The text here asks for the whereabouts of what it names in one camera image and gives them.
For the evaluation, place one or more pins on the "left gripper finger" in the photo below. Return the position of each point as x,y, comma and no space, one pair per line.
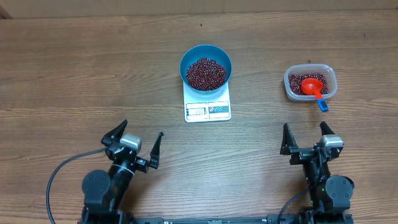
114,135
155,152

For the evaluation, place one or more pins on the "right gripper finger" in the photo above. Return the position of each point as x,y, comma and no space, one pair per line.
325,129
288,145

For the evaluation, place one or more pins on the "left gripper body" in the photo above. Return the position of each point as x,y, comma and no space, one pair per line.
140,164

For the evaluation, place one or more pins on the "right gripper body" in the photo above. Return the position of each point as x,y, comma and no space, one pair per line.
301,155

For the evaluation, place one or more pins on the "red scoop with blue handle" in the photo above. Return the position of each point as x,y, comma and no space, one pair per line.
312,86

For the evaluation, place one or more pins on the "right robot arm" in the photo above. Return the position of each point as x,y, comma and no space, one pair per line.
330,195

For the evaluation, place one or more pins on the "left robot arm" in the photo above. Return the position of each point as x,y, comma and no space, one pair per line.
105,190

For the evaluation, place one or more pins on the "white digital kitchen scale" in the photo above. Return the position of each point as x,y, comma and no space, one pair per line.
199,108

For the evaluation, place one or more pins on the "red beans in bowl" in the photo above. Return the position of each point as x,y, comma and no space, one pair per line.
206,74

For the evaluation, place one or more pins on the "blue metal bowl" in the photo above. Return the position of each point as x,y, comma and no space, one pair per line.
210,52

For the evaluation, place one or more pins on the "red beans in container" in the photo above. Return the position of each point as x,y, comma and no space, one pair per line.
295,82

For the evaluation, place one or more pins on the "clear plastic container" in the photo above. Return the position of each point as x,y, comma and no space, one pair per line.
325,70

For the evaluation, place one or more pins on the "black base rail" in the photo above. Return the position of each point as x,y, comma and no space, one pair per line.
270,219

